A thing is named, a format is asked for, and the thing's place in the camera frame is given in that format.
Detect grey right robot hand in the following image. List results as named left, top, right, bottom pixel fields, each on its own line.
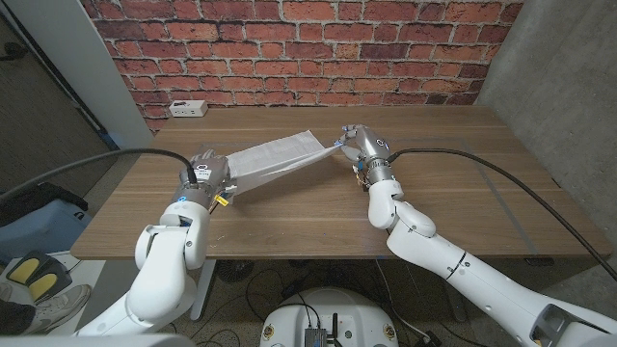
left=334, top=123, right=399, bottom=187

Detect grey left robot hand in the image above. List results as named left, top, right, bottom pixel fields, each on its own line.
left=177, top=148, right=237, bottom=208

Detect white handkerchief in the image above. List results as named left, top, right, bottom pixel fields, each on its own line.
left=225, top=128, right=344, bottom=197

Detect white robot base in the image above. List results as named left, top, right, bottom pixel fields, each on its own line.
left=258, top=287, right=400, bottom=347

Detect silver box on robot base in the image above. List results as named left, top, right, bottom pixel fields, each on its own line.
left=303, top=327, right=329, bottom=347

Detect white power strip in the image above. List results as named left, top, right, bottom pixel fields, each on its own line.
left=168, top=99, right=209, bottom=119

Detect black round fan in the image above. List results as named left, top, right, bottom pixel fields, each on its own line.
left=215, top=259, right=255, bottom=284

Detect brick print backdrop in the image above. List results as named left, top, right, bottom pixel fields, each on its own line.
left=79, top=0, right=526, bottom=134

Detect metal table leg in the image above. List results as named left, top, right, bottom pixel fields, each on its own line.
left=436, top=277, right=468, bottom=323
left=189, top=259, right=217, bottom=323

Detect black bag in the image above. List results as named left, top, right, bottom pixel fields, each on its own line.
left=0, top=181, right=91, bottom=226

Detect black foot pedal yellow pads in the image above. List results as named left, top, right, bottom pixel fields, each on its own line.
left=5, top=250, right=73, bottom=304

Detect white robot torso rim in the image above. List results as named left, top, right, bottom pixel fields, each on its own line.
left=0, top=333, right=197, bottom=347

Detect white sneaker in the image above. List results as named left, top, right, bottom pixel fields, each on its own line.
left=21, top=283, right=93, bottom=336

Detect black power adapter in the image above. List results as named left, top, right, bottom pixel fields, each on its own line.
left=414, top=330, right=443, bottom=347

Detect person's dark trouser leg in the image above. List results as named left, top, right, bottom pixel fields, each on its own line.
left=0, top=298, right=36, bottom=336

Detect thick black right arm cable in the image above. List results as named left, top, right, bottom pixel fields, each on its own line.
left=387, top=147, right=617, bottom=280

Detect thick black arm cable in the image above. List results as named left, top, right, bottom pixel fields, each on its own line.
left=0, top=147, right=199, bottom=203
left=387, top=147, right=617, bottom=280

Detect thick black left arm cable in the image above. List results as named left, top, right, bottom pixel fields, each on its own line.
left=0, top=147, right=199, bottom=203

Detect white floor cable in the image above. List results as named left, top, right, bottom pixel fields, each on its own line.
left=374, top=259, right=431, bottom=341

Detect white wall column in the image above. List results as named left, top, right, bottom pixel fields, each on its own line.
left=4, top=0, right=155, bottom=151

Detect black door handle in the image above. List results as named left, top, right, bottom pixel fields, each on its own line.
left=0, top=41, right=29, bottom=63

